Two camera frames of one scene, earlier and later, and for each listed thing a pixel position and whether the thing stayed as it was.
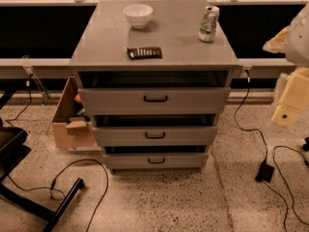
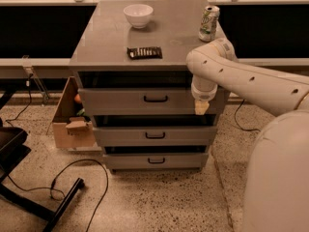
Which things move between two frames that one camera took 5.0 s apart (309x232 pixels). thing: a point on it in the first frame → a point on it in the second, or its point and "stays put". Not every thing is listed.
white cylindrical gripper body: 299,42 → 203,93
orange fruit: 77,98 stays put
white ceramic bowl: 138,14 stays put
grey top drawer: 154,101 stays put
